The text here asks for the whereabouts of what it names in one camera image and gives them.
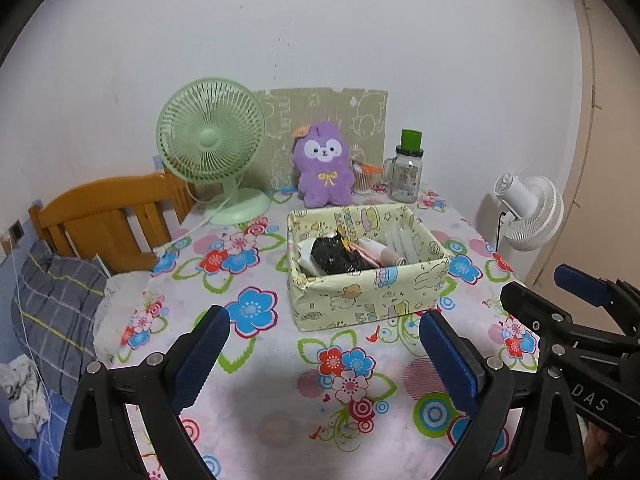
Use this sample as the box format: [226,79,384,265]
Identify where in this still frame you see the white standing fan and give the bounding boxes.
[492,172,565,253]

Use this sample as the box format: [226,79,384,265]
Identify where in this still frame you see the grey plaid pillow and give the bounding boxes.
[11,240,109,404]

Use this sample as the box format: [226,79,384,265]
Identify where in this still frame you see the floral tablecloth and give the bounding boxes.
[92,187,546,480]

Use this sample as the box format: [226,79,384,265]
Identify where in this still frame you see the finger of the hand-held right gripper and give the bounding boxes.
[501,282,640,356]
[554,264,640,336]

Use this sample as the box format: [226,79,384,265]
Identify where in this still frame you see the green desk fan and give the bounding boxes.
[156,77,271,226]

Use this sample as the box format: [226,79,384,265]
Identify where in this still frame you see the black plastic bag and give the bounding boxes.
[310,236,369,276]

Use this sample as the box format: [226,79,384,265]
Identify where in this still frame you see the pink cartoon packet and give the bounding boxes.
[350,242,382,269]

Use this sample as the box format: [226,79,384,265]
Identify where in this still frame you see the white bottle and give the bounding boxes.
[297,240,322,277]

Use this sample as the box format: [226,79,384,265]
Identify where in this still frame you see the glass jar with green lid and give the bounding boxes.
[382,129,425,204]

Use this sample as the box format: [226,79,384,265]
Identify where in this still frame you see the green cartoon printed board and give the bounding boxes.
[252,87,389,197]

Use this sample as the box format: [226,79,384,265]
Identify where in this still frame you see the blue bed sheet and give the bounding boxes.
[0,250,68,480]

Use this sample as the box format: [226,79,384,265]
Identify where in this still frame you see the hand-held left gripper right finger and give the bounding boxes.
[419,311,524,480]

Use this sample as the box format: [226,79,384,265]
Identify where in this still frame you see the white and beige bandage roll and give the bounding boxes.
[365,240,409,267]

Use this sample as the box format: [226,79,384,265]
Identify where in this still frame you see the purple plush toy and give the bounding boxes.
[291,120,354,209]

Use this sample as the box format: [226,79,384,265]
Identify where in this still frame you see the yellow cartoon fabric storage box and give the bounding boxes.
[286,203,456,334]

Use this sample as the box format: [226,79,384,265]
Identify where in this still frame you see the person's right hand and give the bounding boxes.
[585,422,609,469]

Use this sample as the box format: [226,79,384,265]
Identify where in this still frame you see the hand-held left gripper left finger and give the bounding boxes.
[57,305,231,480]

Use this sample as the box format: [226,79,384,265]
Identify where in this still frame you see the wooden bed headboard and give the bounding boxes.
[28,172,199,274]

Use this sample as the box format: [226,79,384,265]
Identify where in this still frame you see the crumpled white cloth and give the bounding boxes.
[0,357,51,439]

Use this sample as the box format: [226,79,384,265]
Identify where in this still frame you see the white fan power cable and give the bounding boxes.
[162,195,236,254]

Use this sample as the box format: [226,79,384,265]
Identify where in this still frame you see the beige door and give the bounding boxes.
[522,0,640,291]

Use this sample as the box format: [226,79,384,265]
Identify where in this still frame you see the small jar with orange lid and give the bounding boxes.
[351,159,384,196]

